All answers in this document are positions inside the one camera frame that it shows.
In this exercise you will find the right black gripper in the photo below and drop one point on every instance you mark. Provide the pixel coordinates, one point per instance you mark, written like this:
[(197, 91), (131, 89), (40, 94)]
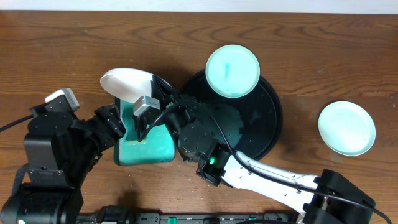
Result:
[(163, 93)]

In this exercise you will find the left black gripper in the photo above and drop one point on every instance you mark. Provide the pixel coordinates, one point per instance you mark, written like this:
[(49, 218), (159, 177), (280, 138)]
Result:
[(111, 121)]

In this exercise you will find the white plate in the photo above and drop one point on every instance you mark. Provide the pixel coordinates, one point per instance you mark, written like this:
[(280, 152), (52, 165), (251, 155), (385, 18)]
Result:
[(128, 84)]

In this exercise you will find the mint plate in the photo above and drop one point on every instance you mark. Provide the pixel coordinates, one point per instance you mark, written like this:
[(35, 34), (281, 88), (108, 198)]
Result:
[(346, 128), (232, 71)]

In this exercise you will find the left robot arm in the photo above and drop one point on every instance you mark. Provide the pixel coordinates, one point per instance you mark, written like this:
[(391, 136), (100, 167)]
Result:
[(61, 150)]

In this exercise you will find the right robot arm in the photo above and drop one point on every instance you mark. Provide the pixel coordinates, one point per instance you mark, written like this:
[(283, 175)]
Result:
[(328, 198)]

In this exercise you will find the green rectangular tray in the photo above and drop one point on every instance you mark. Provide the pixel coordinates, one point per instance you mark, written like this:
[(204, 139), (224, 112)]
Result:
[(157, 146)]

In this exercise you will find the black round tray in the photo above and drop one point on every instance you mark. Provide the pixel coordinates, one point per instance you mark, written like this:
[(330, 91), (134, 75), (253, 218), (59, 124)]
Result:
[(251, 123)]

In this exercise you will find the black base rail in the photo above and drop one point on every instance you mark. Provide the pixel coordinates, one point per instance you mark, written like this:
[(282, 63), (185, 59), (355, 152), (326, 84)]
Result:
[(122, 215)]

